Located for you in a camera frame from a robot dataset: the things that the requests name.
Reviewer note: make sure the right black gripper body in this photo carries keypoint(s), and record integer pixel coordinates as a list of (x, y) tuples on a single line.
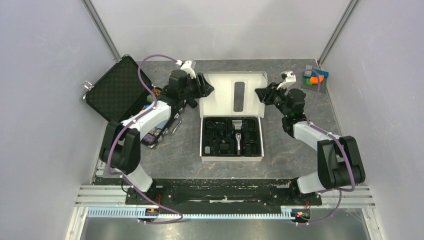
[(277, 98)]

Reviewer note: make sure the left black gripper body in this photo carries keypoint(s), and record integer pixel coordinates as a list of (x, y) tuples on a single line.
[(192, 90)]

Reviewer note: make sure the white clipper kit box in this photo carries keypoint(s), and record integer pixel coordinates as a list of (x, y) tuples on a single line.
[(233, 98)]

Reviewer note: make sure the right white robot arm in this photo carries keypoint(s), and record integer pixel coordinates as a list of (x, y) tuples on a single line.
[(339, 163)]

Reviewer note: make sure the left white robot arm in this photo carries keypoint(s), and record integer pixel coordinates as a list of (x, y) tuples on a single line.
[(121, 145)]

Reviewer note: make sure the silver hair clipper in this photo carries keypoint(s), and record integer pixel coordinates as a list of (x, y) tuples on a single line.
[(237, 129)]

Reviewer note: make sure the green toy brick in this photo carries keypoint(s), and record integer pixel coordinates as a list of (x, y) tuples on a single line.
[(308, 82)]

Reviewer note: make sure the orange curved toy piece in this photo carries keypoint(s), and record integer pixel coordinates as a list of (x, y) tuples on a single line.
[(314, 80)]

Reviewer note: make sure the grey toy brick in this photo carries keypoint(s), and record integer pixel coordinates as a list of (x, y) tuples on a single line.
[(308, 71)]

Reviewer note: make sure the grey toy brick baseplate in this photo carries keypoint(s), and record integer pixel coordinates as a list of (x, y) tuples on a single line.
[(321, 87)]

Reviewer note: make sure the blue toy brick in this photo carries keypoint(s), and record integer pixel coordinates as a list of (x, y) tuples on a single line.
[(323, 73)]

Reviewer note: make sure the black aluminium poker case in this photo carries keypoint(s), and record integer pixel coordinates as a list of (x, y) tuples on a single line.
[(125, 91)]

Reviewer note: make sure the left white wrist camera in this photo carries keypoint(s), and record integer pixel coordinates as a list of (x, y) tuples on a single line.
[(188, 66)]

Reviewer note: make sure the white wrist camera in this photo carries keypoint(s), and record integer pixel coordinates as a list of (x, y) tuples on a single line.
[(188, 66), (288, 78)]

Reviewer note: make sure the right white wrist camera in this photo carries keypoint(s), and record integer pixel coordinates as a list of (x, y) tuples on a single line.
[(288, 78)]

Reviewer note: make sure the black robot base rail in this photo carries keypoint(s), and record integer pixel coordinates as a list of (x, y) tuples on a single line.
[(172, 192)]

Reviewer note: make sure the white cable duct strip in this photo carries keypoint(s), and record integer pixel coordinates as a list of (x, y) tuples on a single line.
[(142, 213)]

